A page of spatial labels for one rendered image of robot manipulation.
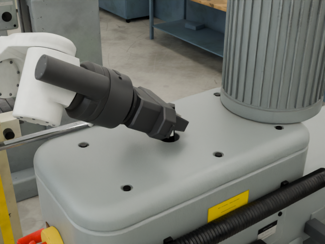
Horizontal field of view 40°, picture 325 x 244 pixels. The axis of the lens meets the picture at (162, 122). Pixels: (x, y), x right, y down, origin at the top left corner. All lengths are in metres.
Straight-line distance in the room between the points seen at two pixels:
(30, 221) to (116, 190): 2.98
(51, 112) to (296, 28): 0.42
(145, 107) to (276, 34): 0.26
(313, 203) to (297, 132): 0.23
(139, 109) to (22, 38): 0.19
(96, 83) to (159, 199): 0.19
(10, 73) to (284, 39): 0.44
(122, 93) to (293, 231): 0.53
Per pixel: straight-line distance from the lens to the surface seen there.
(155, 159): 0.72
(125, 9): 8.16
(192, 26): 7.06
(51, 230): 0.76
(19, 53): 0.69
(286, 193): 0.82
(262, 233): 0.91
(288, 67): 0.81
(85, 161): 0.73
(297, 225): 1.02
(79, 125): 0.82
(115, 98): 0.65
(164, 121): 0.69
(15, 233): 3.02
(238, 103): 0.85
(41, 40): 0.63
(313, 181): 0.86
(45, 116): 0.61
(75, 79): 0.59
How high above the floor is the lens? 2.29
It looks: 29 degrees down
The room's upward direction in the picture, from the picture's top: straight up
